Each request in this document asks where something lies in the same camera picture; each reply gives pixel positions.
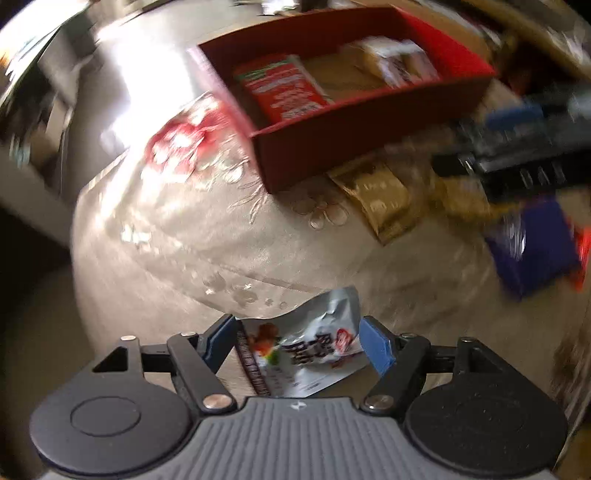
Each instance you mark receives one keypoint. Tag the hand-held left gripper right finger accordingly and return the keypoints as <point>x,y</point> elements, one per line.
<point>376,344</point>

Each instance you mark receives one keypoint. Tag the red cardboard box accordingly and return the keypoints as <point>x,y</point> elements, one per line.
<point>351,138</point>

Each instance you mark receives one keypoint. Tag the floral tablecloth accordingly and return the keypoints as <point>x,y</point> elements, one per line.
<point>184,230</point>

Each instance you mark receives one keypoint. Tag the clear packet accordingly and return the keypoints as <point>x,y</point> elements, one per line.
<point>411,62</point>

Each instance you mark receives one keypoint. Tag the gold snack packet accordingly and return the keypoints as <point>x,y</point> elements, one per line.
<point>378,198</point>

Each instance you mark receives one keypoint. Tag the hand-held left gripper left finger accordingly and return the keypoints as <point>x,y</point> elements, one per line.
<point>217,341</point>

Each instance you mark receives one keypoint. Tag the silver snack packet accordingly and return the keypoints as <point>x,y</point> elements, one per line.
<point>304,341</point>

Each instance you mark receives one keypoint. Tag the wooden television cabinet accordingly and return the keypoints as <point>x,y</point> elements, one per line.
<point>545,32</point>

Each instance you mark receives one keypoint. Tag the clear bag of white snacks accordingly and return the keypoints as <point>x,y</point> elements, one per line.
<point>364,50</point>

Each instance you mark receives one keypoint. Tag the clear bag of yellow snacks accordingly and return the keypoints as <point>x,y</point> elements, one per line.
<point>461,203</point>

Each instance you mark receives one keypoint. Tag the red and white snack packet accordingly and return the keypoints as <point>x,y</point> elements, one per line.
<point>281,90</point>

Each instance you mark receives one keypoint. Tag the purple snack packet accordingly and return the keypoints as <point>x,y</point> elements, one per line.
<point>535,258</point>

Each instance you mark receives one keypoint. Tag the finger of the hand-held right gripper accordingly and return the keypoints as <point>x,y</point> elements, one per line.
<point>508,170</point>
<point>512,117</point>

